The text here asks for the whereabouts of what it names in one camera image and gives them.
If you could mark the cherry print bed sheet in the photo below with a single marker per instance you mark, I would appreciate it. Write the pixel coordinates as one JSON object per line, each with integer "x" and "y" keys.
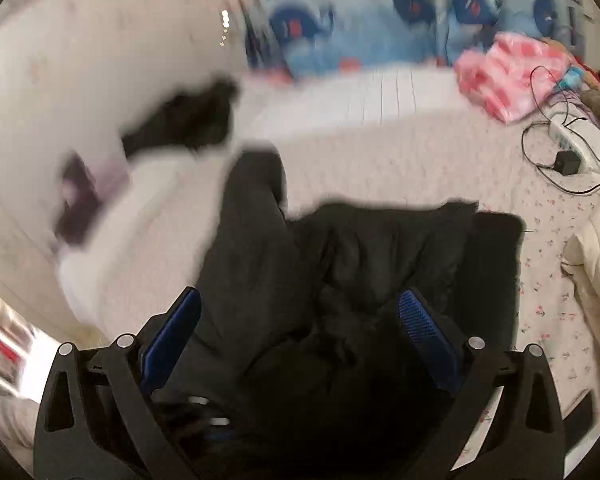
{"x": 427, "y": 161}

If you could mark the pink checked cloth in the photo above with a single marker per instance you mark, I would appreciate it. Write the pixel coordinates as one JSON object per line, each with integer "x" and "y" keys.
{"x": 511, "y": 79}

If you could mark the white power strip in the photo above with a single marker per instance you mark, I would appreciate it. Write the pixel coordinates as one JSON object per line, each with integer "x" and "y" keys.
{"x": 580, "y": 135}

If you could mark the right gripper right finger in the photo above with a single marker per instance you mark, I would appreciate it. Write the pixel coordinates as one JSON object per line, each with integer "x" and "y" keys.
{"x": 527, "y": 437}

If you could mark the purple folded garment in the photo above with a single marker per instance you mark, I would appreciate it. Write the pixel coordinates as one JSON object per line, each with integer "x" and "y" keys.
{"x": 84, "y": 195}

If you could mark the white striped quilt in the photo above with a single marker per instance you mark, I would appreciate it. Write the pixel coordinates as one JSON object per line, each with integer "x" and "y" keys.
{"x": 274, "y": 109}

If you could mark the black crumpled garment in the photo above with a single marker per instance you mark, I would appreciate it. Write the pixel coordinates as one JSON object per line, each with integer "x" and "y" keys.
{"x": 192, "y": 119}

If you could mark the black power adapter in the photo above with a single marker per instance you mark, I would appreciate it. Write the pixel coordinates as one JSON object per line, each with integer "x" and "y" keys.
{"x": 567, "y": 163}

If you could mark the white duvet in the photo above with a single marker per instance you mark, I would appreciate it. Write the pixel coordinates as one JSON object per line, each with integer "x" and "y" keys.
{"x": 147, "y": 245}

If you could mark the black puffer jacket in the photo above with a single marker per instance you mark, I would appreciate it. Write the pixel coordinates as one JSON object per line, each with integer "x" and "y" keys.
{"x": 300, "y": 367}

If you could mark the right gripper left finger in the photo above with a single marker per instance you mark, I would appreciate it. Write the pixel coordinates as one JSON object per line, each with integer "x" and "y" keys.
{"x": 96, "y": 418}

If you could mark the blue whale curtain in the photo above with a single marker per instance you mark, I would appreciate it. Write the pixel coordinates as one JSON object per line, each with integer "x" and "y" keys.
{"x": 312, "y": 37}

